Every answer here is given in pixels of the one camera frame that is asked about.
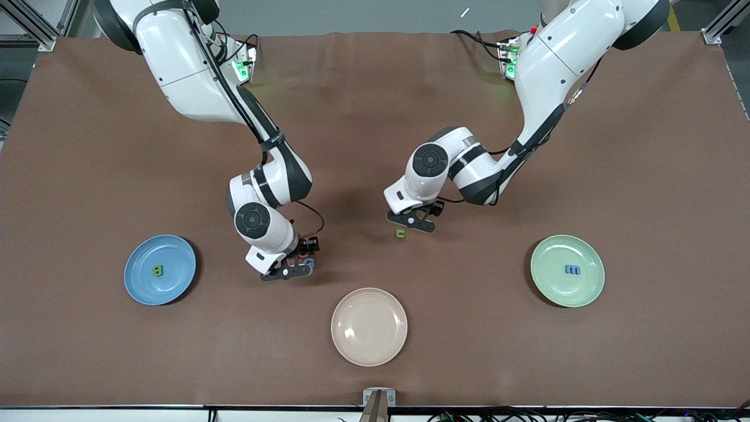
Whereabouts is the metal camera mount pole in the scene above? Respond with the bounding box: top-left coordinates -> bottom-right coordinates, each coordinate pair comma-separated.
359,388 -> 397,422

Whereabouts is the black base power cable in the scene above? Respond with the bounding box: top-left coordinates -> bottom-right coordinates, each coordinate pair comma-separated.
450,29 -> 503,62

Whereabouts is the blue plate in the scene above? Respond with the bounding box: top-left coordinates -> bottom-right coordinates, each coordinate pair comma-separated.
124,234 -> 197,306

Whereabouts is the aluminium frame post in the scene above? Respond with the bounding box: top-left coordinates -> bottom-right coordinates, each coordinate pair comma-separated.
0,0 -> 80,52
701,0 -> 750,45

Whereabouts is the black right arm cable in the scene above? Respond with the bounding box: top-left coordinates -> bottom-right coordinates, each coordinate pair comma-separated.
193,0 -> 325,240

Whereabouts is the left arm base connector bracket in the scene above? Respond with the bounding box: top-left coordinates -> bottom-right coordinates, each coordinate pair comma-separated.
497,36 -> 522,80

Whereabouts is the beige plate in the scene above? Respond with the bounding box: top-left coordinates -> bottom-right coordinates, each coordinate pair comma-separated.
330,287 -> 408,367

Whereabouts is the right arm base connector bracket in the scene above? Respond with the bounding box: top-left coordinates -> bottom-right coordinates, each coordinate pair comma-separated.
226,41 -> 259,86

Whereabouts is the brown table mat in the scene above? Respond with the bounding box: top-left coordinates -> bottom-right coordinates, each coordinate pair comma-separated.
0,30 -> 750,409

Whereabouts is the green plate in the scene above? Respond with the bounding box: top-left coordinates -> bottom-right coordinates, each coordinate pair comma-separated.
530,234 -> 605,308

